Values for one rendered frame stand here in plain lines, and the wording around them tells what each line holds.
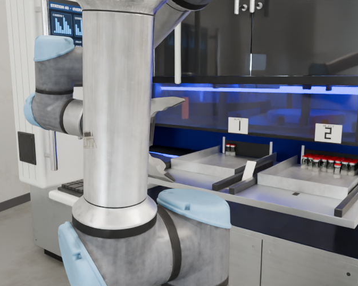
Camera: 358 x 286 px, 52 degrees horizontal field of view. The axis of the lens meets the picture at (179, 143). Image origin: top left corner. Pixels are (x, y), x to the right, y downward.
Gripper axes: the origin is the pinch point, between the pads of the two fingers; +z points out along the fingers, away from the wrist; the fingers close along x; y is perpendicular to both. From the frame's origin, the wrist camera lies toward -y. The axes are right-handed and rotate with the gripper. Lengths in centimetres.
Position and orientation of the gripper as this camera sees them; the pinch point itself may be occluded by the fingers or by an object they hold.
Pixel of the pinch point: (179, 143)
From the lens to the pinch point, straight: 65.1
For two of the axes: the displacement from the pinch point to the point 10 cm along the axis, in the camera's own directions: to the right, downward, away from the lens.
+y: 4.0, -1.7, 9.0
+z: 9.1, 2.0, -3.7
